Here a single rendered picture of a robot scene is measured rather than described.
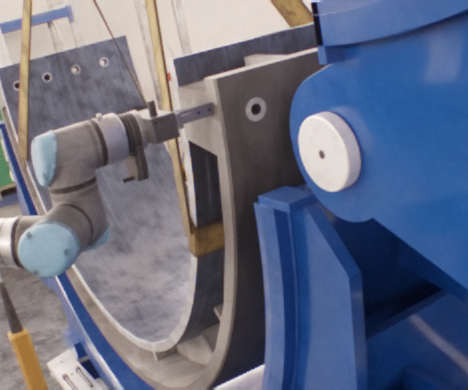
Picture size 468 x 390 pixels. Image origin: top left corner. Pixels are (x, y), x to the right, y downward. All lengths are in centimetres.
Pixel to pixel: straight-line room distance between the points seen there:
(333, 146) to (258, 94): 31
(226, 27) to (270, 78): 872
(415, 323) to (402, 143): 66
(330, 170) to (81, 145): 43
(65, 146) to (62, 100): 225
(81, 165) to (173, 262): 184
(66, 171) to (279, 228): 42
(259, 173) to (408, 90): 52
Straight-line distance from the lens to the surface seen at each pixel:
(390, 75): 105
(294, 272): 145
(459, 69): 96
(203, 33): 997
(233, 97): 139
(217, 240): 172
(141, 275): 303
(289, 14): 202
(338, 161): 116
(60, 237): 115
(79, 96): 353
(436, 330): 172
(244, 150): 143
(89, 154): 127
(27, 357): 271
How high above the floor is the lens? 252
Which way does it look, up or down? 15 degrees down
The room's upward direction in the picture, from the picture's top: 12 degrees counter-clockwise
